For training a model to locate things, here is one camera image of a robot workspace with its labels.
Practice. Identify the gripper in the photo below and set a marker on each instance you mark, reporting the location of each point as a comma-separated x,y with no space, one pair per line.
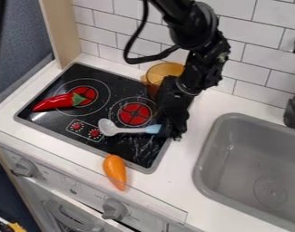
173,102

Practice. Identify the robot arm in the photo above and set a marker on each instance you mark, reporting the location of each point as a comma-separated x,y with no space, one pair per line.
194,27

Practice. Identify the blue ladle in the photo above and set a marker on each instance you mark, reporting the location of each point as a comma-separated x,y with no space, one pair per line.
109,127

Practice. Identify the orange cup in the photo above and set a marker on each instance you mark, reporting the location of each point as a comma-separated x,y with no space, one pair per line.
159,72

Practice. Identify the toy stove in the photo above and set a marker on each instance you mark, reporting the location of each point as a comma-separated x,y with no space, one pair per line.
113,90

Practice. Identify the orange toy carrot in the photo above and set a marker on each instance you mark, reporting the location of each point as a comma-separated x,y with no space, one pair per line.
114,170

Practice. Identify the toy sink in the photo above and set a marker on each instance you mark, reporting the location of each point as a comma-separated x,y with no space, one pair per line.
250,169

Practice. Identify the red toy pepper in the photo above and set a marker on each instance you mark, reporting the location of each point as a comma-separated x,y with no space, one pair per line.
56,102

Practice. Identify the tap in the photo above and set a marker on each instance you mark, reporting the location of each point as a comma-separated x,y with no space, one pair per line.
294,112

